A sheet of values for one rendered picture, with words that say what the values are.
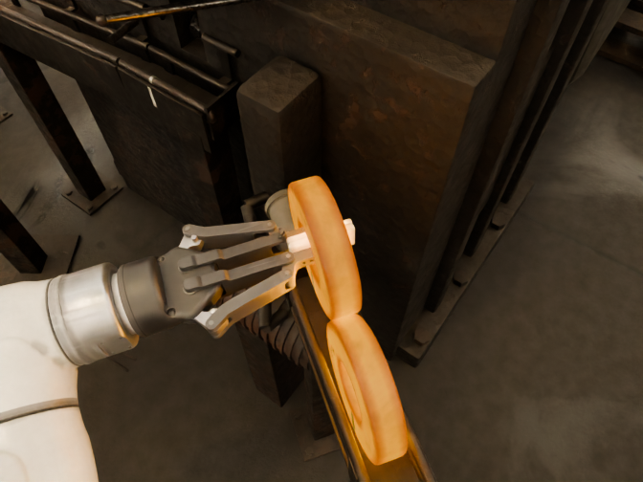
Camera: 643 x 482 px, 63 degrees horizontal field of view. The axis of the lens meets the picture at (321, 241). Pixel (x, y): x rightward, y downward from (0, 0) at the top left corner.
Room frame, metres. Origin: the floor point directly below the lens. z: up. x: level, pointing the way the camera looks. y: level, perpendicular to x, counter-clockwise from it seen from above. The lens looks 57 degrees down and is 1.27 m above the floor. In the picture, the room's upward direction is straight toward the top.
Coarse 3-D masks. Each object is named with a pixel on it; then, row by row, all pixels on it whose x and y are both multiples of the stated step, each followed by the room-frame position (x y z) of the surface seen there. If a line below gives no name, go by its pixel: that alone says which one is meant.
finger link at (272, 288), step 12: (276, 276) 0.25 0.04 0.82; (288, 276) 0.25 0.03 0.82; (252, 288) 0.24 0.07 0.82; (264, 288) 0.24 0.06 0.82; (276, 288) 0.24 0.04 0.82; (288, 288) 0.25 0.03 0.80; (240, 300) 0.23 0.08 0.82; (252, 300) 0.23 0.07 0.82; (264, 300) 0.23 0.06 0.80; (216, 312) 0.22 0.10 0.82; (228, 312) 0.22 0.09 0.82; (240, 312) 0.22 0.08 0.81; (252, 312) 0.23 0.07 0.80; (216, 324) 0.20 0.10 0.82; (228, 324) 0.21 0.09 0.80; (216, 336) 0.20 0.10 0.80
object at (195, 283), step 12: (288, 252) 0.28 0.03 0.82; (252, 264) 0.27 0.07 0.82; (264, 264) 0.27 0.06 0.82; (276, 264) 0.27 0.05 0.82; (288, 264) 0.27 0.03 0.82; (204, 276) 0.25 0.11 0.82; (216, 276) 0.25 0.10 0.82; (228, 276) 0.25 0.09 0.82; (240, 276) 0.25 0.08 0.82; (252, 276) 0.26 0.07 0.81; (264, 276) 0.26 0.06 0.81; (192, 288) 0.24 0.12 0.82; (204, 288) 0.24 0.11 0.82; (228, 288) 0.25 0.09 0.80; (240, 288) 0.25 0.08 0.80
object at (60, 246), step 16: (0, 208) 0.76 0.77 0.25; (0, 224) 0.73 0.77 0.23; (16, 224) 0.76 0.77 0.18; (0, 240) 0.72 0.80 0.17; (16, 240) 0.73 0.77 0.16; (32, 240) 0.77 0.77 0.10; (48, 240) 0.83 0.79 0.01; (64, 240) 0.83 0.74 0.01; (16, 256) 0.72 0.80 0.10; (32, 256) 0.73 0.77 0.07; (48, 256) 0.77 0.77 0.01; (64, 256) 0.77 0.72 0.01; (0, 272) 0.72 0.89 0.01; (16, 272) 0.72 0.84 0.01; (32, 272) 0.72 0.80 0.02; (48, 272) 0.72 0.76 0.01; (64, 272) 0.72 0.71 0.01
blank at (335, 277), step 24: (288, 192) 0.36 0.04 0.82; (312, 192) 0.32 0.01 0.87; (312, 216) 0.29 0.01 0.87; (336, 216) 0.29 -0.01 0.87; (312, 240) 0.27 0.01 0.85; (336, 240) 0.27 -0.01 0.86; (312, 264) 0.30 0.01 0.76; (336, 264) 0.25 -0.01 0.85; (336, 288) 0.23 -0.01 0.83; (360, 288) 0.24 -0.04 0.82; (336, 312) 0.23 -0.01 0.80
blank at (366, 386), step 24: (336, 336) 0.21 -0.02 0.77; (360, 336) 0.20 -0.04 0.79; (336, 360) 0.21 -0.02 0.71; (360, 360) 0.18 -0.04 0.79; (384, 360) 0.18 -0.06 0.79; (360, 384) 0.15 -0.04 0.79; (384, 384) 0.15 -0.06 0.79; (360, 408) 0.14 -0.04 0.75; (384, 408) 0.13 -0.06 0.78; (360, 432) 0.14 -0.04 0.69; (384, 432) 0.12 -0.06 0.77; (384, 456) 0.10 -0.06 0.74
